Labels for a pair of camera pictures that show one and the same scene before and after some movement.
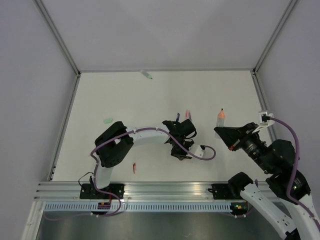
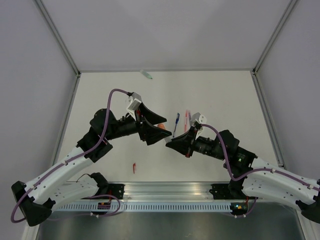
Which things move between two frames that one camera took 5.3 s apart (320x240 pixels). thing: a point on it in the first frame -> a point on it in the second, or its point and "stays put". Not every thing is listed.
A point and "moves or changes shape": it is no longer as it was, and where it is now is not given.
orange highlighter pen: (220, 119) moves or changes shape
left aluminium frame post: (50, 23) stays put
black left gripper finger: (180, 154) -> (151, 134)
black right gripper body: (249, 142) -> (204, 145)
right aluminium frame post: (254, 71) stays put
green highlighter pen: (146, 74) stays put
